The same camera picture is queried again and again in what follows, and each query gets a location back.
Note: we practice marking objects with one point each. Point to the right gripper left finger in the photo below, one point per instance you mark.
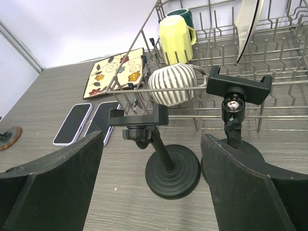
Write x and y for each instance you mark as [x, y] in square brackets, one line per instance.
[53, 192]

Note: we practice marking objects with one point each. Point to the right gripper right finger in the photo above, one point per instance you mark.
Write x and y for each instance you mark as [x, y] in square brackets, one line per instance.
[249, 194]

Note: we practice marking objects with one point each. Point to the white phone stand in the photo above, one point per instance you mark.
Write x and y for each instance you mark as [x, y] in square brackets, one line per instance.
[73, 124]

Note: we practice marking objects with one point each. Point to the black phone stand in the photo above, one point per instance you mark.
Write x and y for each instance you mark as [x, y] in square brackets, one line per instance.
[172, 171]
[236, 92]

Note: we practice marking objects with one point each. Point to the lavender case phone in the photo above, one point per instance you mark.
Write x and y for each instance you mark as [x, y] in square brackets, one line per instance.
[100, 120]

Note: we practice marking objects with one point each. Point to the metal dish rack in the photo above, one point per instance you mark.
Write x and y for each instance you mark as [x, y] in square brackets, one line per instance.
[278, 47]

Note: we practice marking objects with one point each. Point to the floral square plate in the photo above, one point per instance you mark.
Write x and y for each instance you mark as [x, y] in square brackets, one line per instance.
[128, 67]

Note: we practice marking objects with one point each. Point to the wooden base phone stand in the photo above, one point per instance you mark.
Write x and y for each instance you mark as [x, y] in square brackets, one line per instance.
[10, 137]

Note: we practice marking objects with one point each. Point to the striped round mug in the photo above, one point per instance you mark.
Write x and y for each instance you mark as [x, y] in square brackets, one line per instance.
[171, 85]

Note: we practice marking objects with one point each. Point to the yellow faceted cup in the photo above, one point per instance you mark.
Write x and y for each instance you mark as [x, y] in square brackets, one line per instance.
[177, 40]

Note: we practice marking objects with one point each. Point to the white curved plate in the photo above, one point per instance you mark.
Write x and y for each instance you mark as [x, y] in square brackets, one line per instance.
[246, 22]

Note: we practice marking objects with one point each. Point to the dark green mug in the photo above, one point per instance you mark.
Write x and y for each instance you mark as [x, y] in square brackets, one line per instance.
[185, 13]

